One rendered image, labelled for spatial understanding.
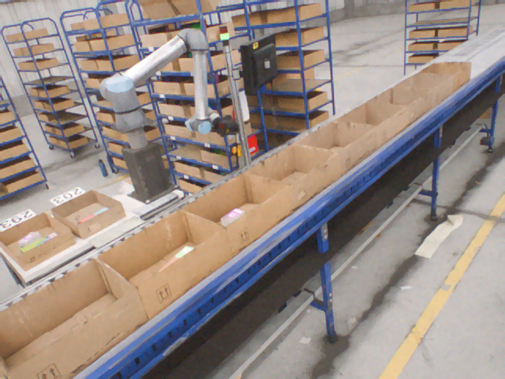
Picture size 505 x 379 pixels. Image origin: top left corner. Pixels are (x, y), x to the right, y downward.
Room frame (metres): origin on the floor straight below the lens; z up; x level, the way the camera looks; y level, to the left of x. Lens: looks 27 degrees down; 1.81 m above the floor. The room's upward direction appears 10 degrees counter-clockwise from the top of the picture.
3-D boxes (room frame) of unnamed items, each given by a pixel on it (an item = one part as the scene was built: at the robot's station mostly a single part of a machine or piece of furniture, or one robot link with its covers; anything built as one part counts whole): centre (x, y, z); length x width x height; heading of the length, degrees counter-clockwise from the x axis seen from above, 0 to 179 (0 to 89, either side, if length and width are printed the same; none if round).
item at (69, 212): (2.10, 1.00, 0.80); 0.38 x 0.28 x 0.10; 43
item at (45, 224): (1.89, 1.23, 0.80); 0.38 x 0.28 x 0.10; 43
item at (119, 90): (2.35, 0.65, 1.41); 0.17 x 0.15 x 0.18; 29
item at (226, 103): (3.26, 0.16, 0.99); 0.40 x 0.30 x 0.10; 38
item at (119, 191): (2.15, 1.01, 0.74); 1.00 x 0.58 x 0.03; 131
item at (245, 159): (2.53, 0.00, 1.11); 0.12 x 0.05 x 0.88; 132
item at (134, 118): (2.35, 0.65, 1.27); 0.19 x 0.19 x 0.10
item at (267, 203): (1.48, 0.07, 0.96); 0.39 x 0.29 x 0.17; 132
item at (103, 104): (4.56, 1.26, 0.98); 0.98 x 0.49 x 1.96; 40
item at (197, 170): (3.62, 0.48, 0.39); 0.40 x 0.30 x 0.10; 42
